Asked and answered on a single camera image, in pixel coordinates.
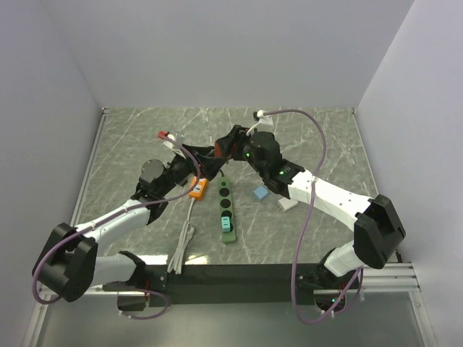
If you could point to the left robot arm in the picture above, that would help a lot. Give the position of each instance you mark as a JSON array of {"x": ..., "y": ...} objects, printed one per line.
[{"x": 69, "y": 263}]

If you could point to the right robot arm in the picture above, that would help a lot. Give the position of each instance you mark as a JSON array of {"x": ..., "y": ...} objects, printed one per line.
[{"x": 375, "y": 223}]

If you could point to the orange power strip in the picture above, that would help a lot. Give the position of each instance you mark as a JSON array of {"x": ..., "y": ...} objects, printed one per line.
[{"x": 198, "y": 187}]

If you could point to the teal plug in strip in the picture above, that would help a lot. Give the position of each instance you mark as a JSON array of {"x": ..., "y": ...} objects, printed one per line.
[{"x": 226, "y": 224}]

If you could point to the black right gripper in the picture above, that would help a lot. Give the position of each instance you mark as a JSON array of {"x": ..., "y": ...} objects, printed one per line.
[{"x": 236, "y": 138}]

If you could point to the white charger plug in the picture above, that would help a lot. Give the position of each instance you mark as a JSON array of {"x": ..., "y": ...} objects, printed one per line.
[{"x": 287, "y": 204}]

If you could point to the green power strip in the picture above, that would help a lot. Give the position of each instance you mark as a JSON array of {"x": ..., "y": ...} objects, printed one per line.
[{"x": 226, "y": 208}]

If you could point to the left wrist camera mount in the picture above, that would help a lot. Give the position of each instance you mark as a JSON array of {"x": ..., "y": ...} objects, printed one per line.
[{"x": 173, "y": 141}]

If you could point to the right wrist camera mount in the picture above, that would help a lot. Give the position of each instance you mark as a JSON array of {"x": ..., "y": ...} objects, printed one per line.
[{"x": 262, "y": 121}]

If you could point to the light blue charger plug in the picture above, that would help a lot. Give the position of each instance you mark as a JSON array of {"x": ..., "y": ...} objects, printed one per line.
[{"x": 260, "y": 193}]

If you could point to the red cube socket adapter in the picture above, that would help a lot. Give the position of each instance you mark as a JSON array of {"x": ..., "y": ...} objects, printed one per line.
[{"x": 219, "y": 149}]

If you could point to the aluminium frame rail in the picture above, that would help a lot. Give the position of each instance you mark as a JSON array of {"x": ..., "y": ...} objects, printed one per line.
[{"x": 394, "y": 277}]

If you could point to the black base beam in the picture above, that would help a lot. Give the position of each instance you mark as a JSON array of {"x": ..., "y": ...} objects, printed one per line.
[{"x": 238, "y": 284}]

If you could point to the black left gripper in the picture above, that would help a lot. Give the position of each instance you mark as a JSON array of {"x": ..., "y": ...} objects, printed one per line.
[{"x": 210, "y": 166}]

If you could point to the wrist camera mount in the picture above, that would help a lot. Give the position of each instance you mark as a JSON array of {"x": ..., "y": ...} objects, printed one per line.
[
  {"x": 173, "y": 141},
  {"x": 262, "y": 121}
]

